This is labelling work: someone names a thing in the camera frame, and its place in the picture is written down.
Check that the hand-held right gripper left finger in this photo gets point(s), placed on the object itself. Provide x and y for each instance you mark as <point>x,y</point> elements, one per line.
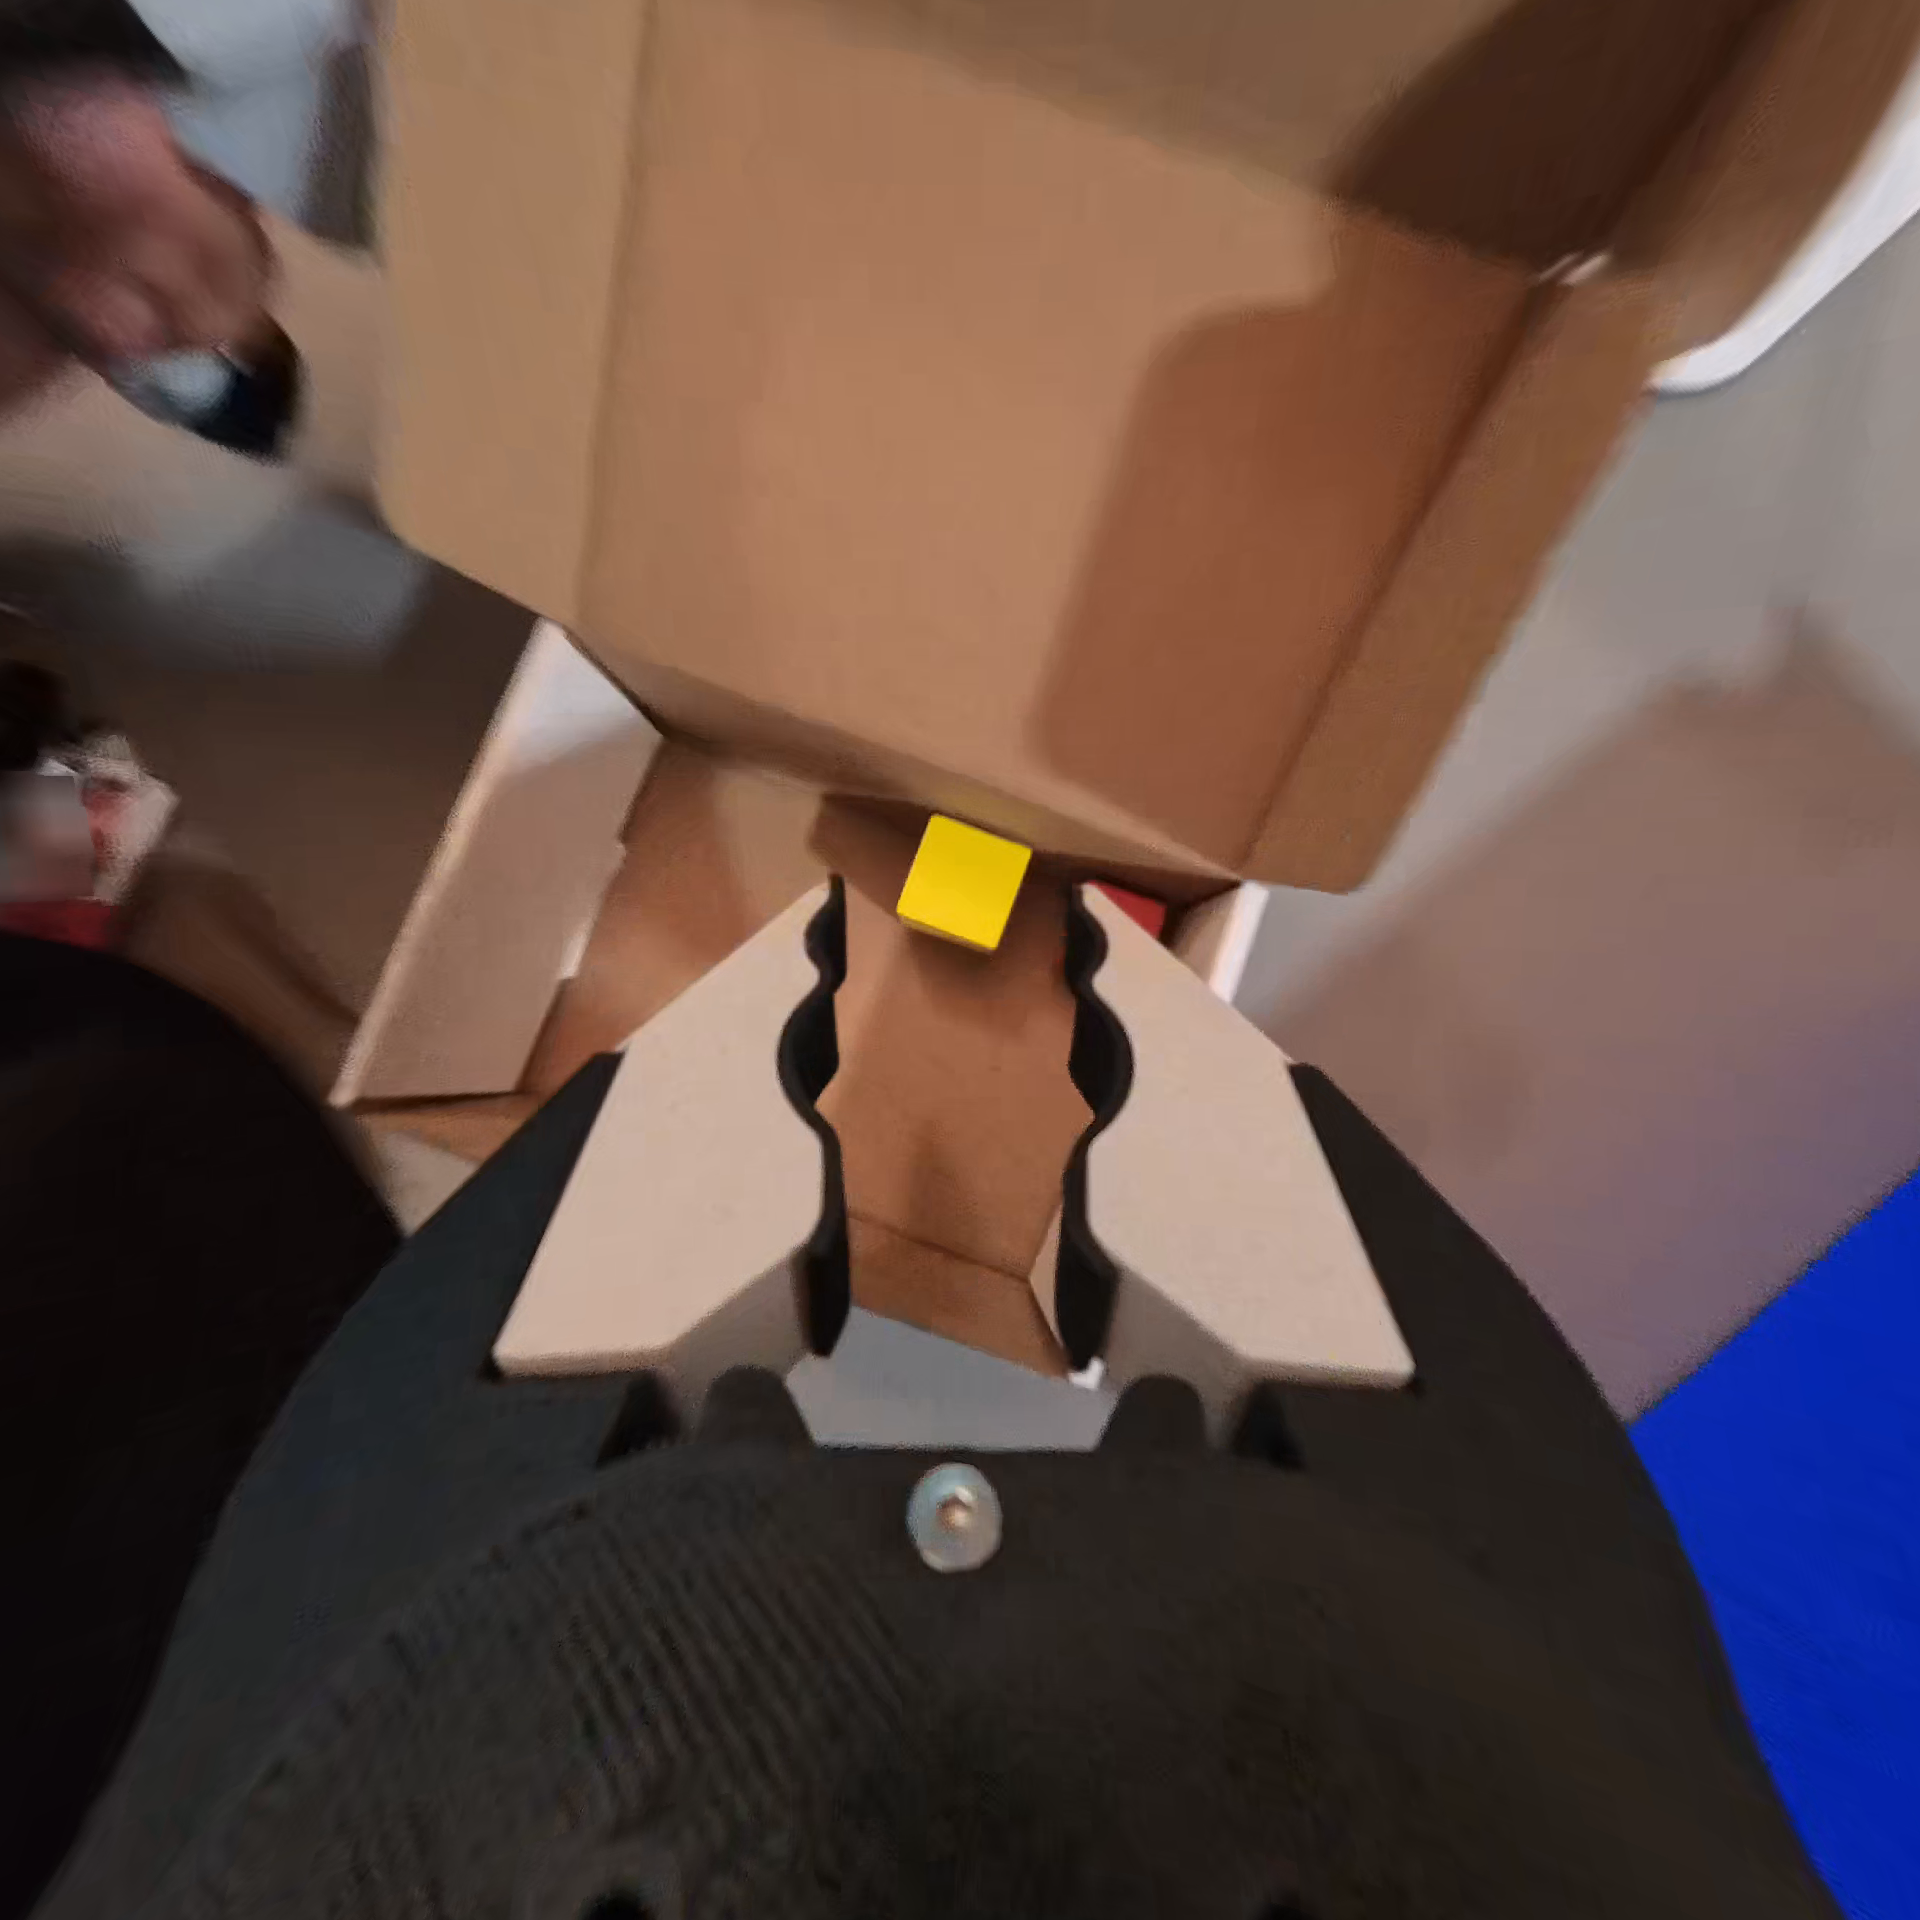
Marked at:
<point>674,1187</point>

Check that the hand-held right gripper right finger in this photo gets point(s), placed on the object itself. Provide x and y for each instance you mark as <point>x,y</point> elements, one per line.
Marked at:
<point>1230,1199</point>

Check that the red cube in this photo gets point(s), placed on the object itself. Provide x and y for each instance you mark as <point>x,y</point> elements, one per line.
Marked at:
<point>1127,910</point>

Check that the yellow cube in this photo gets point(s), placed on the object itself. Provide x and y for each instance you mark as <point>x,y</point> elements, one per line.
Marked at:
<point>963,883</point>

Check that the white cardboard mailer box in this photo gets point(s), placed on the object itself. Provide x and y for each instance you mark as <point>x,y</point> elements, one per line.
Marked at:
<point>898,450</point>

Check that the blue plastic bin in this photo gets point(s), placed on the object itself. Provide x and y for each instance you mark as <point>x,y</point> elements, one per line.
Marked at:
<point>1800,1576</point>

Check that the person's left hand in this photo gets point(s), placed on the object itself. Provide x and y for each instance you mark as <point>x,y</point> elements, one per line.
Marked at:
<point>118,227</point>

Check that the person's dark clothing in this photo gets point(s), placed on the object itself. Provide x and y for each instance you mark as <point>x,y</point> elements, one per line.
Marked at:
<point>151,1349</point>

